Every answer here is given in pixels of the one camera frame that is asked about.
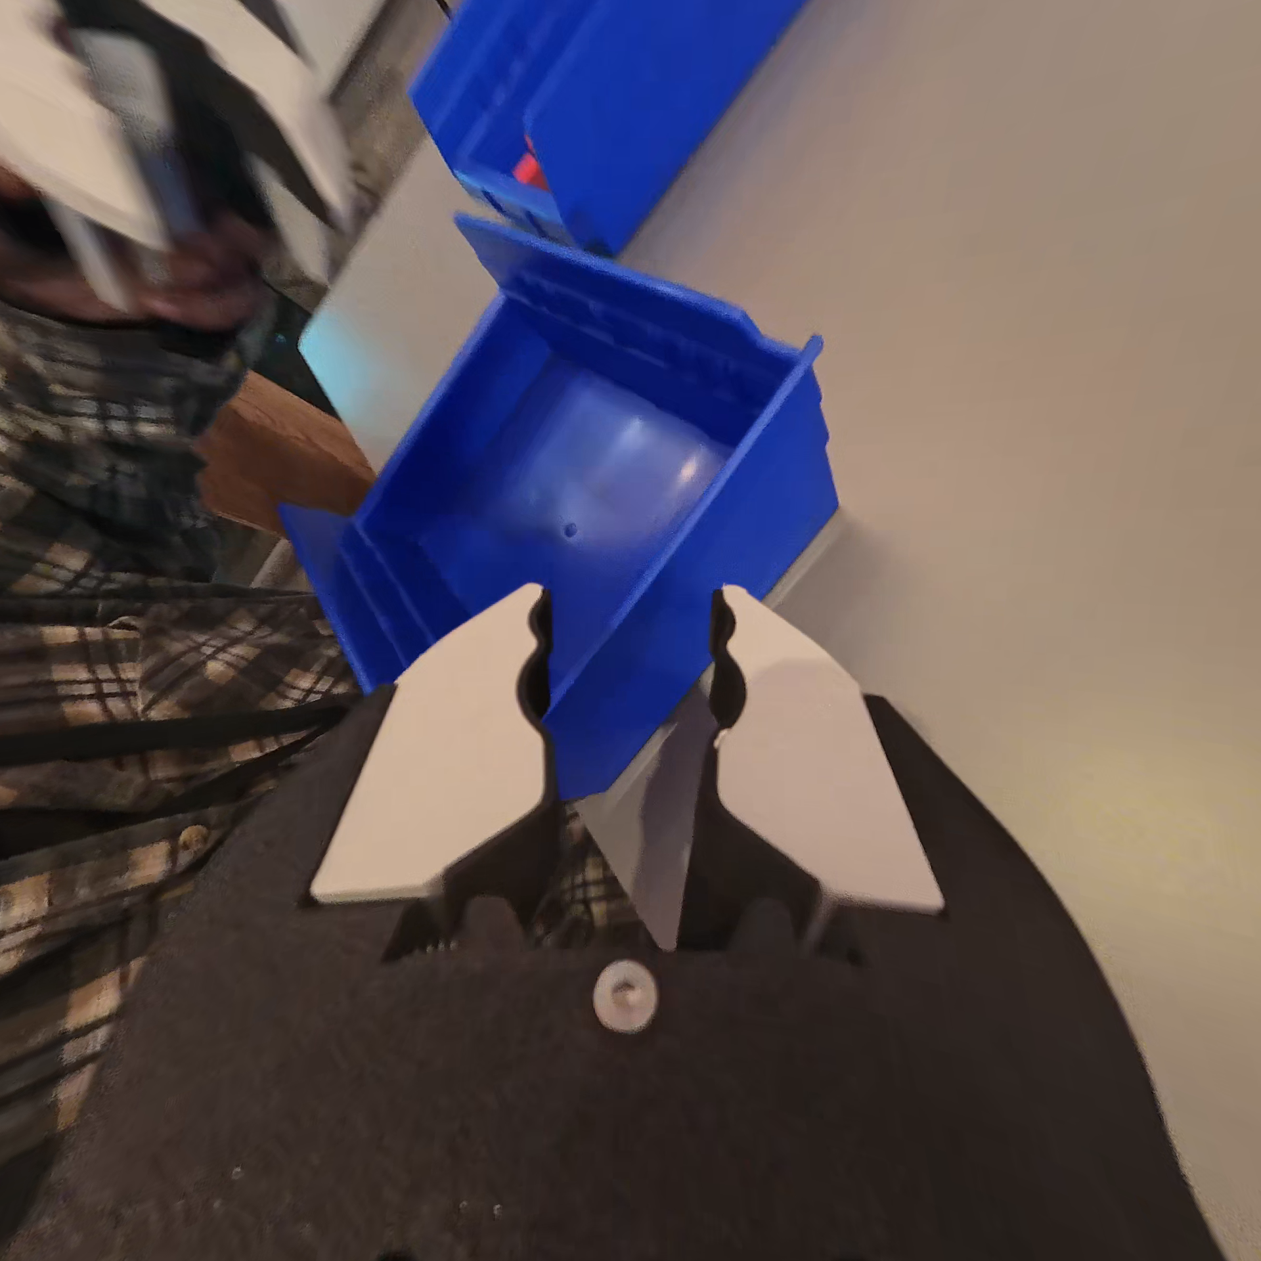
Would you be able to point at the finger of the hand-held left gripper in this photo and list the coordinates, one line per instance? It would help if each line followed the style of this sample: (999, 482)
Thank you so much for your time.
(276, 108)
(59, 148)

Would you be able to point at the blue plastic bin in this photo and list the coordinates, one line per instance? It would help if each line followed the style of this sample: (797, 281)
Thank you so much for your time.
(641, 97)
(592, 473)

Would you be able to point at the red wooden cube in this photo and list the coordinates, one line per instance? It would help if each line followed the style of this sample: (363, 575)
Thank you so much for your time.
(532, 174)

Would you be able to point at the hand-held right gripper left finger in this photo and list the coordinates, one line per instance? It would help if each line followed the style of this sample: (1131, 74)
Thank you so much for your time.
(444, 769)

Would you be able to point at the person's left hand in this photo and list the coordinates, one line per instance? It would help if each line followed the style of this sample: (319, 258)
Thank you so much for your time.
(179, 284)

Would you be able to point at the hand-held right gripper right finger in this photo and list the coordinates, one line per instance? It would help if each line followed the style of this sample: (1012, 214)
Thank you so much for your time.
(819, 788)

